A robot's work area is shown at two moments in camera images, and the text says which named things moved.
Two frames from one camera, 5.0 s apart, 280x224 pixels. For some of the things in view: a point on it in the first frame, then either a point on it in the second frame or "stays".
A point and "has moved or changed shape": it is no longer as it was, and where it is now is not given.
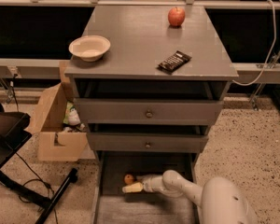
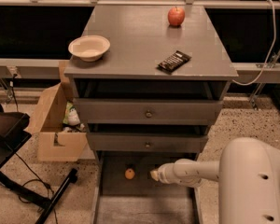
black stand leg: [70, 179] stays
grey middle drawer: [148, 142] stays
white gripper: [147, 184] -> [162, 174]
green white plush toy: [72, 116] stays
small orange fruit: [128, 178] has moved or changed shape
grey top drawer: [145, 111] stays
